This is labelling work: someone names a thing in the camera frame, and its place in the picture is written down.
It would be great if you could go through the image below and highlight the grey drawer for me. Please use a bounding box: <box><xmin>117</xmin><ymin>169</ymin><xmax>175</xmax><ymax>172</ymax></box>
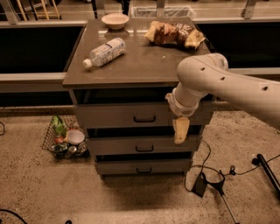
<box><xmin>86</xmin><ymin>135</ymin><xmax>201</xmax><ymax>156</ymax></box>
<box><xmin>95</xmin><ymin>158</ymin><xmax>193</xmax><ymax>175</ymax></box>
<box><xmin>73</xmin><ymin>100</ymin><xmax>216</xmax><ymax>129</ymax></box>

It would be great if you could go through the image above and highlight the wooden chair in background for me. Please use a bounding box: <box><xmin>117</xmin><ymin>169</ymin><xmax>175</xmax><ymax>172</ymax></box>
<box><xmin>15</xmin><ymin>0</ymin><xmax>62</xmax><ymax>21</ymax></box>

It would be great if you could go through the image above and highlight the grey top drawer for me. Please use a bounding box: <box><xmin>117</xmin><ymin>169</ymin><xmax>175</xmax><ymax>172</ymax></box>
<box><xmin>73</xmin><ymin>100</ymin><xmax>216</xmax><ymax>129</ymax></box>

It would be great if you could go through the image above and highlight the black power adapter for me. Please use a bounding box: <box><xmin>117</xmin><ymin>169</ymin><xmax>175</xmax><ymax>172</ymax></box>
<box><xmin>192</xmin><ymin>173</ymin><xmax>207</xmax><ymax>197</ymax></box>

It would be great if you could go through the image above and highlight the clear plastic water bottle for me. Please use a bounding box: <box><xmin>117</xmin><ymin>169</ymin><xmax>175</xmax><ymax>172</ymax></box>
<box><xmin>83</xmin><ymin>38</ymin><xmax>126</xmax><ymax>68</ymax></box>

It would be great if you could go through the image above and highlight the beige ceramic bowl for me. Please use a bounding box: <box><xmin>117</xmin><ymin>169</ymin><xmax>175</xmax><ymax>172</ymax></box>
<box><xmin>101</xmin><ymin>13</ymin><xmax>130</xmax><ymax>30</ymax></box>

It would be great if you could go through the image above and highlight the green snack bag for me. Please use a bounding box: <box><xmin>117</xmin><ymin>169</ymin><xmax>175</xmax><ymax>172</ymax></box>
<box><xmin>51</xmin><ymin>115</ymin><xmax>67</xmax><ymax>137</ymax></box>

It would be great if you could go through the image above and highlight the grey bottom drawer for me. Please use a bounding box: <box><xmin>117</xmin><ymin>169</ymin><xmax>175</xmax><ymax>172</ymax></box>
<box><xmin>95</xmin><ymin>158</ymin><xmax>193</xmax><ymax>175</ymax></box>

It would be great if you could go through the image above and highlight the clear plastic bin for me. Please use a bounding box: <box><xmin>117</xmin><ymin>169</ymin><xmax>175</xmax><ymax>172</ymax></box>
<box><xmin>129</xmin><ymin>5</ymin><xmax>196</xmax><ymax>18</ymax></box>

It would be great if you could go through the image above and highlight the black cable bottom left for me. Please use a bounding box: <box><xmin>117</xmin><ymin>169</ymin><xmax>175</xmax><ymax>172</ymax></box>
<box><xmin>0</xmin><ymin>208</ymin><xmax>29</xmax><ymax>224</ymax></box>

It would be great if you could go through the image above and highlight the black cable on floor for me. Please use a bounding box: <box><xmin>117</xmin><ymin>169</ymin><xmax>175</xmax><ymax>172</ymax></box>
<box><xmin>183</xmin><ymin>139</ymin><xmax>280</xmax><ymax>193</ymax></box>

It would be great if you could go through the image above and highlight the black pole on floor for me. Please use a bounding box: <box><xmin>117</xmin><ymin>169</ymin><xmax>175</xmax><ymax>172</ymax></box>
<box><xmin>252</xmin><ymin>154</ymin><xmax>280</xmax><ymax>197</ymax></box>

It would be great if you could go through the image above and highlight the grey drawer cabinet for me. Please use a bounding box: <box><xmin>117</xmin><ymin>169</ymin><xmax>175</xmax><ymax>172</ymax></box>
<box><xmin>62</xmin><ymin>16</ymin><xmax>228</xmax><ymax>179</ymax></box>

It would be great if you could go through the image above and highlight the brown chip bag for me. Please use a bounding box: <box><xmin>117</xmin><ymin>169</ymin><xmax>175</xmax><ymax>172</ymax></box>
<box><xmin>144</xmin><ymin>21</ymin><xmax>205</xmax><ymax>48</ymax></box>

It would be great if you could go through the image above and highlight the red can in basket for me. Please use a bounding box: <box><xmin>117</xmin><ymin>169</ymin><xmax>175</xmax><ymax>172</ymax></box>
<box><xmin>54</xmin><ymin>136</ymin><xmax>64</xmax><ymax>144</ymax></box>

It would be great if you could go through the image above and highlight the black wire basket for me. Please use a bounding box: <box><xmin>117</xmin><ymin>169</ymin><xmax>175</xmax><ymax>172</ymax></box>
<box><xmin>42</xmin><ymin>115</ymin><xmax>90</xmax><ymax>160</ymax></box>

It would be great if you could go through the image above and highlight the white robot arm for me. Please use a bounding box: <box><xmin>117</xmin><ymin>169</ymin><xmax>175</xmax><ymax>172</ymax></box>
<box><xmin>165</xmin><ymin>53</ymin><xmax>280</xmax><ymax>144</ymax></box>

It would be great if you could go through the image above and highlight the black metal stand leg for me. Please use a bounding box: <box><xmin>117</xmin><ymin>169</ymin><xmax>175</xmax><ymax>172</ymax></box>
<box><xmin>201</xmin><ymin>172</ymin><xmax>240</xmax><ymax>224</ymax></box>

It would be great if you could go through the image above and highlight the white cup in basket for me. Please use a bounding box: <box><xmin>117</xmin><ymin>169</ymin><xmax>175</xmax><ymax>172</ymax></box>
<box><xmin>66</xmin><ymin>129</ymin><xmax>85</xmax><ymax>145</ymax></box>

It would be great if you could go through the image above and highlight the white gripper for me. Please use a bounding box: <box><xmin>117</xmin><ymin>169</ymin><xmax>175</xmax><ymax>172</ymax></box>
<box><xmin>165</xmin><ymin>88</ymin><xmax>200</xmax><ymax>144</ymax></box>

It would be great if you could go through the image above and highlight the grey middle drawer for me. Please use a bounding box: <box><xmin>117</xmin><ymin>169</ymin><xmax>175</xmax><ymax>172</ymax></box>
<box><xmin>86</xmin><ymin>135</ymin><xmax>201</xmax><ymax>156</ymax></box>

